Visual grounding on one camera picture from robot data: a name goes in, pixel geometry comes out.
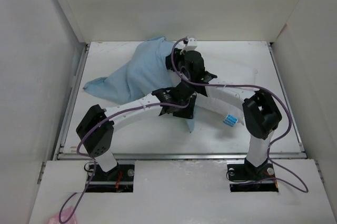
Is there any blue pillow tag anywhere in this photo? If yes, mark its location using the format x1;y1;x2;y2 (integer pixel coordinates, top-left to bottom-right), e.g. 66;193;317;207
223;114;239;127

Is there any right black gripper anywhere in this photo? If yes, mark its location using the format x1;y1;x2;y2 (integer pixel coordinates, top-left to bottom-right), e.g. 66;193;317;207
162;47;194;81

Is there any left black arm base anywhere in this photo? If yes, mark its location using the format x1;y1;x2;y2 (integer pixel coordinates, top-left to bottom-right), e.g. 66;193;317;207
85;163;135;193

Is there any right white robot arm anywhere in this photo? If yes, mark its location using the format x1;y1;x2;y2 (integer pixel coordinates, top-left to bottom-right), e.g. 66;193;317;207
165;48;282;179

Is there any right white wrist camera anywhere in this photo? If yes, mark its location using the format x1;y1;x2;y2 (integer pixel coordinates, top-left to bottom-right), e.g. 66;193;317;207
183;36;197;51

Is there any pink plastic bag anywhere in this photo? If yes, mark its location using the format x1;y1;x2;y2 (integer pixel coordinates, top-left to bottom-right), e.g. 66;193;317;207
47;207;77;224

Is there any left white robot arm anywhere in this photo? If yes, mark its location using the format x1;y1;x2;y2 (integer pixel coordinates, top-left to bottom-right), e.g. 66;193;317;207
76;82;196;180

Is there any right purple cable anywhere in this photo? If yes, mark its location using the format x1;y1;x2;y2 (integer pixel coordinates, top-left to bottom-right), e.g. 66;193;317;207
170;37;309;193

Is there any light blue pillowcase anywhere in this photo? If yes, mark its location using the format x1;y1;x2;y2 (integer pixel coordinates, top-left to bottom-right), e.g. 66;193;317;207
83;36;197;134

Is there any aluminium front rail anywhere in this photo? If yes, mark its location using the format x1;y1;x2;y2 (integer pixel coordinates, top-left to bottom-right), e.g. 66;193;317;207
56;151;308;161

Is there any white pillow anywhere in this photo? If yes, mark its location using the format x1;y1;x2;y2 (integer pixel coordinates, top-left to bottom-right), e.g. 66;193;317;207
195;53;257;125

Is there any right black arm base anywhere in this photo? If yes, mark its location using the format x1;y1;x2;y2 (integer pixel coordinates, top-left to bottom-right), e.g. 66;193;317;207
226;159;279;192

